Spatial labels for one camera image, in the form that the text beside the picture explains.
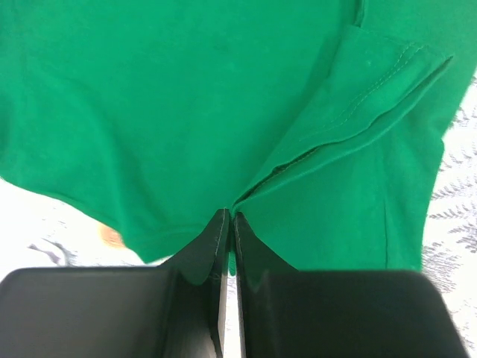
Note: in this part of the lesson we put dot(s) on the green t shirt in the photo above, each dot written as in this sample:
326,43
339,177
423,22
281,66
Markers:
320,121

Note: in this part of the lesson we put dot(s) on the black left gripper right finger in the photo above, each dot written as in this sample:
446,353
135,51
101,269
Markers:
285,312

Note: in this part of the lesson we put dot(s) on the floral patterned table cloth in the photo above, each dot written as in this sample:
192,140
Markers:
41,232

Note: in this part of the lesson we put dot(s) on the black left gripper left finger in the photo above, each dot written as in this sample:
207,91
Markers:
175,309

